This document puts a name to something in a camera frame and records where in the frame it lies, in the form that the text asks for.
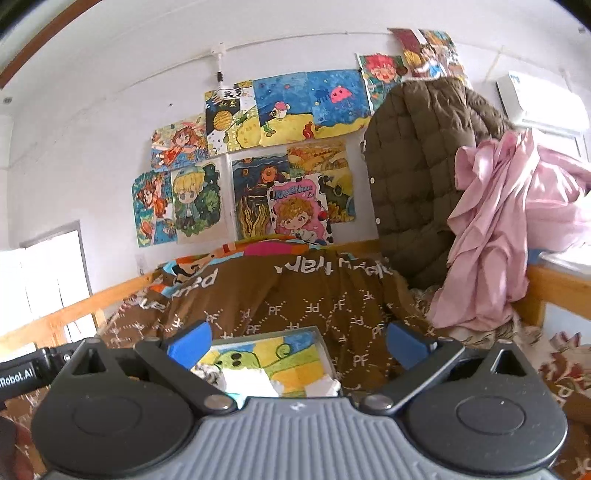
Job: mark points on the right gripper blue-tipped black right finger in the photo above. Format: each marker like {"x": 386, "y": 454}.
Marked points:
{"x": 426, "y": 363}

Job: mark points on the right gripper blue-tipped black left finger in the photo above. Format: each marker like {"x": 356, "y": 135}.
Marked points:
{"x": 168, "y": 363}

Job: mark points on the white teal patterned cloth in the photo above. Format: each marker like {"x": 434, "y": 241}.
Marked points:
{"x": 248, "y": 382}

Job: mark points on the person's left hand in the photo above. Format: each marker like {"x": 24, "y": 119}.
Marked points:
{"x": 15, "y": 464}

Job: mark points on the orange blue cartoon blanket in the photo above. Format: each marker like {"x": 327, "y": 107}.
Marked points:
{"x": 176, "y": 271}

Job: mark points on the brown PF patterned duvet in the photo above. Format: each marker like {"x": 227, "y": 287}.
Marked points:
{"x": 351, "y": 302}

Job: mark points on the crumpled white tissue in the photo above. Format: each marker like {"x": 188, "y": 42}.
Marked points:
{"x": 323, "y": 387}

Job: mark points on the grey tray with green drawing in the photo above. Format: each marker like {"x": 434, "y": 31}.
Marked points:
{"x": 292, "y": 358}

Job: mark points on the anime girl boy poster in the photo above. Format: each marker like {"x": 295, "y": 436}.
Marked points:
{"x": 182, "y": 206}

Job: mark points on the pink cloth garment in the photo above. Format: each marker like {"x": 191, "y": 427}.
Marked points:
{"x": 517, "y": 195}

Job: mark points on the orange swirl painting with girl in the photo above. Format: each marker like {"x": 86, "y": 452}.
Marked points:
{"x": 302, "y": 192}

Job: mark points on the red-haired girl small poster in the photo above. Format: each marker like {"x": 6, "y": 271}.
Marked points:
{"x": 179, "y": 144}

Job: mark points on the dark olive quilted jacket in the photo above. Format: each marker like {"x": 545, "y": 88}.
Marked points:
{"x": 410, "y": 148}

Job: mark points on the blue sea jellyfish painting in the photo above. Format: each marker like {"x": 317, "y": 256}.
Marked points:
{"x": 284, "y": 109}

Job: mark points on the white air conditioner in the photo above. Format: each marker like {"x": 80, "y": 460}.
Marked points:
{"x": 532, "y": 101}

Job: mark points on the red-haired character poster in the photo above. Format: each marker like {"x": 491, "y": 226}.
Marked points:
{"x": 381, "y": 73}

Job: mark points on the comic poster top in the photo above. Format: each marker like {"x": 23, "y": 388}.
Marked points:
{"x": 430, "y": 54}

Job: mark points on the wooden bed rail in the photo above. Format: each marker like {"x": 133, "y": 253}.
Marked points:
{"x": 48, "y": 331}

